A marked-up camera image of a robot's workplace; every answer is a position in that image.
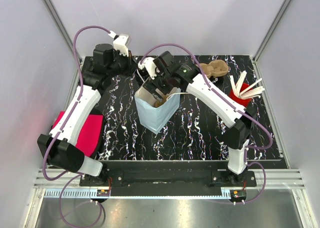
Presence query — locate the aluminium frame post left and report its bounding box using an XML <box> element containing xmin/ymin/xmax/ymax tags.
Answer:
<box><xmin>42</xmin><ymin>0</ymin><xmax>74</xmax><ymax>55</ymax></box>

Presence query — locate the aluminium frame post right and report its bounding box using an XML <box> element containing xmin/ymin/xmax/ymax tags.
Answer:
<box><xmin>252</xmin><ymin>0</ymin><xmax>301</xmax><ymax>62</ymax></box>

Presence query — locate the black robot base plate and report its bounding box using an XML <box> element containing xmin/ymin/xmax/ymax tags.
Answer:
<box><xmin>79</xmin><ymin>160</ymin><xmax>257</xmax><ymax>198</ymax></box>

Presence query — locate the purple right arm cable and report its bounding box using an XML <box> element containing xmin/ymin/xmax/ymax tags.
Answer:
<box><xmin>141</xmin><ymin>43</ymin><xmax>275</xmax><ymax>205</ymax></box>

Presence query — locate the aluminium frame post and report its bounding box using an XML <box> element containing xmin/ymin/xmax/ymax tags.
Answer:
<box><xmin>252</xmin><ymin>0</ymin><xmax>301</xmax><ymax>62</ymax></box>
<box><xmin>42</xmin><ymin>0</ymin><xmax>74</xmax><ymax>55</ymax></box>

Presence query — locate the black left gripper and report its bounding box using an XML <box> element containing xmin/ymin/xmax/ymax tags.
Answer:
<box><xmin>107</xmin><ymin>49</ymin><xmax>140</xmax><ymax>78</ymax></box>

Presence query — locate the brown cardboard cup carrier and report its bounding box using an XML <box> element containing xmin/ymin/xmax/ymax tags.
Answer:
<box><xmin>154</xmin><ymin>95</ymin><xmax>171</xmax><ymax>108</ymax></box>

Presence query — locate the red plastic cup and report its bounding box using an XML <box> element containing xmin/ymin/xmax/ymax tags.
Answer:
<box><xmin>229</xmin><ymin>83</ymin><xmax>251</xmax><ymax>108</ymax></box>

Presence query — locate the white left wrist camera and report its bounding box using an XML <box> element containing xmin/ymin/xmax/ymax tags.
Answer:
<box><xmin>113</xmin><ymin>34</ymin><xmax>130</xmax><ymax>57</ymax></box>

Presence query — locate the light blue paper bag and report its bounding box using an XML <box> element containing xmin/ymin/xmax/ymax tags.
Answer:
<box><xmin>134</xmin><ymin>87</ymin><xmax>181</xmax><ymax>134</ymax></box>

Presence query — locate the pink cloth on black pad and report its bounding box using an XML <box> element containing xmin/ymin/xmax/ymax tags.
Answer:
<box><xmin>53</xmin><ymin>111</ymin><xmax>105</xmax><ymax>157</ymax></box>

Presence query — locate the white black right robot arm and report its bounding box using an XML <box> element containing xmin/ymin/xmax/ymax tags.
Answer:
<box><xmin>138</xmin><ymin>51</ymin><xmax>256</xmax><ymax>186</ymax></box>

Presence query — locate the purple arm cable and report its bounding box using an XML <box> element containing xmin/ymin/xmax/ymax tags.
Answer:
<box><xmin>42</xmin><ymin>25</ymin><xmax>116</xmax><ymax>228</ymax></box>
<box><xmin>141</xmin><ymin>43</ymin><xmax>275</xmax><ymax>205</ymax></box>

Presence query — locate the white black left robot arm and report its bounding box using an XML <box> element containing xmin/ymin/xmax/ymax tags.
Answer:
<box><xmin>37</xmin><ymin>43</ymin><xmax>137</xmax><ymax>186</ymax></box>

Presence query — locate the white wrapped straw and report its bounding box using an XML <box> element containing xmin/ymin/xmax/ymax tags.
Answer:
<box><xmin>230</xmin><ymin>75</ymin><xmax>241</xmax><ymax>97</ymax></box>
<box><xmin>235</xmin><ymin>71</ymin><xmax>247</xmax><ymax>96</ymax></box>
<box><xmin>240</xmin><ymin>86</ymin><xmax>265</xmax><ymax>99</ymax></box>
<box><xmin>239</xmin><ymin>78</ymin><xmax>263</xmax><ymax>97</ymax></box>

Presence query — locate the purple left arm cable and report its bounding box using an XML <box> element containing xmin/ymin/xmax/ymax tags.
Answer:
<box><xmin>42</xmin><ymin>25</ymin><xmax>116</xmax><ymax>228</ymax></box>

